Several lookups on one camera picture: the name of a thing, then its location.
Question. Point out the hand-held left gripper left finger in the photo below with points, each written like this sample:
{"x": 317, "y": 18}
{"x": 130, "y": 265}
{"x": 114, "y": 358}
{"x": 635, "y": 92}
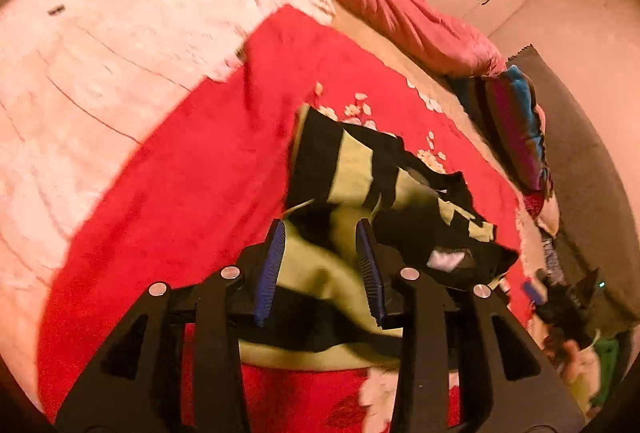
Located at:
{"x": 270, "y": 273}

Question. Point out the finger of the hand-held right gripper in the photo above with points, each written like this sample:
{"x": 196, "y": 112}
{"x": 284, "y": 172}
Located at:
{"x": 533, "y": 292}

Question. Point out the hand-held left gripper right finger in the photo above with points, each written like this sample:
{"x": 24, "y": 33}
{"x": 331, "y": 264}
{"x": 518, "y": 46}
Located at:
{"x": 372, "y": 278}

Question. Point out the green black striped frog sweater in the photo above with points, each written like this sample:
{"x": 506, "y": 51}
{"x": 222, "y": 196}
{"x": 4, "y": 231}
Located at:
{"x": 360, "y": 163}

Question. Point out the dark floral cloth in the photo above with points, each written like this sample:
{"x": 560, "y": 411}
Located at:
{"x": 552, "y": 258}

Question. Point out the white pillow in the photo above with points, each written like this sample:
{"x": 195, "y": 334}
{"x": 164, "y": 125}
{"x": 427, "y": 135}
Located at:
{"x": 549, "y": 215}

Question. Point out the dark red cloth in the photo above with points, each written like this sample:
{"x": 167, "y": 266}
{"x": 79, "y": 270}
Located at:
{"x": 532, "y": 205}

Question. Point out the red floral blanket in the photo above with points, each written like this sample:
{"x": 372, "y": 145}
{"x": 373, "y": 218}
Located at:
{"x": 175, "y": 188}

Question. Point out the multicolour striped pillow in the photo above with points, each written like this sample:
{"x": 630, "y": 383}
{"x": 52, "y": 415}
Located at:
{"x": 510, "y": 128}

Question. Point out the white pink plaid blanket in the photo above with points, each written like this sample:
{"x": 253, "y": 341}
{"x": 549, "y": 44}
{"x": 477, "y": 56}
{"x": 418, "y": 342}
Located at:
{"x": 100, "y": 88}

